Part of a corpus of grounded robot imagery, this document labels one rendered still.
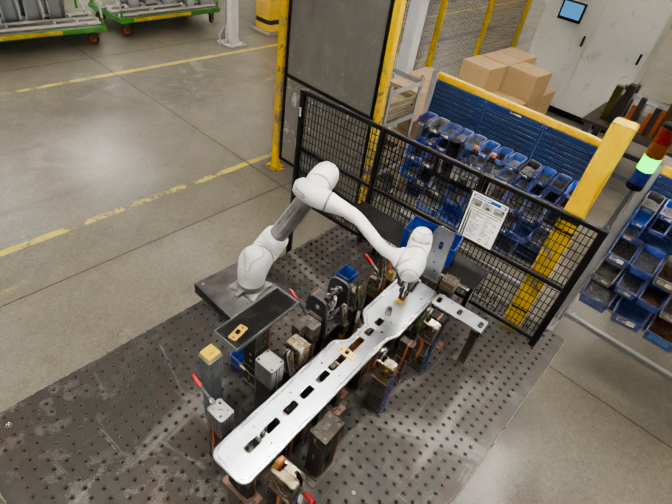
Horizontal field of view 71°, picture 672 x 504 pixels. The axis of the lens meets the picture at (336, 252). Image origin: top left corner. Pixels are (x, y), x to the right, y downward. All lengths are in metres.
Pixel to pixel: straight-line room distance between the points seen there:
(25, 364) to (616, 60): 7.78
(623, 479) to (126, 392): 2.96
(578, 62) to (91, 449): 7.75
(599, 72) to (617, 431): 5.65
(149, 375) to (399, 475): 1.24
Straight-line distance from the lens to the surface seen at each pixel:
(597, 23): 8.25
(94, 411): 2.42
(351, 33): 4.08
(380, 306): 2.39
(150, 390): 2.42
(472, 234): 2.73
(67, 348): 3.60
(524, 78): 6.29
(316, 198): 2.17
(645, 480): 3.80
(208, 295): 2.68
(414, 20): 6.13
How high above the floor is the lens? 2.70
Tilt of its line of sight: 40 degrees down
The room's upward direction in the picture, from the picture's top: 10 degrees clockwise
